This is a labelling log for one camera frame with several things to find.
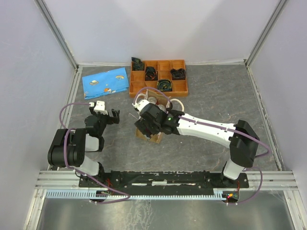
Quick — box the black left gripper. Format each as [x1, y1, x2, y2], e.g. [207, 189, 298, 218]
[90, 107, 120, 136]

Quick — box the burlap canvas tote bag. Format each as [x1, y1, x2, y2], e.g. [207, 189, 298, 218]
[132, 87, 185, 143]

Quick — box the purple soda can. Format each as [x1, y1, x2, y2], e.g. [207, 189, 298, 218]
[157, 104, 167, 113]

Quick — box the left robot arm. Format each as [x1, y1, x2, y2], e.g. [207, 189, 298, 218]
[47, 108, 120, 187]

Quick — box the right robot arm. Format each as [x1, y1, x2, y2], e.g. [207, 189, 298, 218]
[133, 100, 260, 187]

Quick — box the red soda can back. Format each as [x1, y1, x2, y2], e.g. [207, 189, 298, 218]
[148, 97, 157, 104]

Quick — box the blue space-print cloth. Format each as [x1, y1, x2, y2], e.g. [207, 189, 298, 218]
[82, 68, 129, 100]

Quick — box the dark rolled sock front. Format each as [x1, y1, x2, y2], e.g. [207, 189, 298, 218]
[157, 79, 172, 92]

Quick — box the dark rolled sock middle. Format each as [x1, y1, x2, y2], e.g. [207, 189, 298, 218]
[145, 66, 158, 81]

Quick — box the wooden compartment tray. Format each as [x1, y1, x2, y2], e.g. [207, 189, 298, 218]
[129, 59, 188, 97]

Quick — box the dark rolled sock right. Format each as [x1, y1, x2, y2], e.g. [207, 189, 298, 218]
[170, 68, 186, 80]

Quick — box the dark rolled sock back-left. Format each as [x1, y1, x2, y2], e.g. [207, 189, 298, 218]
[131, 57, 144, 71]

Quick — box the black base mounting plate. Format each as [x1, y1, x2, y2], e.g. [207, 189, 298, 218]
[78, 169, 250, 195]

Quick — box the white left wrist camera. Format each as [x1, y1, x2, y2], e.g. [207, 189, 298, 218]
[89, 101, 108, 115]

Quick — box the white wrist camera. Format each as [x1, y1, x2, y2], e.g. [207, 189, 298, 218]
[89, 101, 108, 115]
[132, 99, 150, 113]

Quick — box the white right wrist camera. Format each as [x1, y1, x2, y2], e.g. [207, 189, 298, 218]
[132, 99, 150, 113]

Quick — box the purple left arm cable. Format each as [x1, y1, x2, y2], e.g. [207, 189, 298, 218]
[59, 102, 131, 204]

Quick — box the aluminium front rail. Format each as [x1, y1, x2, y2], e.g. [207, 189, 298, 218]
[35, 171, 298, 191]

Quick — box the light blue cable duct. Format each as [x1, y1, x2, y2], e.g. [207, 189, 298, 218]
[46, 189, 226, 200]

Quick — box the left aluminium corner post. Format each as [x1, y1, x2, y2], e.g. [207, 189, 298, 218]
[34, 0, 79, 69]

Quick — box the aluminium corner post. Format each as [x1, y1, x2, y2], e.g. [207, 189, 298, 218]
[245, 0, 288, 68]
[34, 0, 79, 69]

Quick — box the right aluminium corner post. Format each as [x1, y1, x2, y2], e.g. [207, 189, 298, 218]
[245, 0, 288, 68]

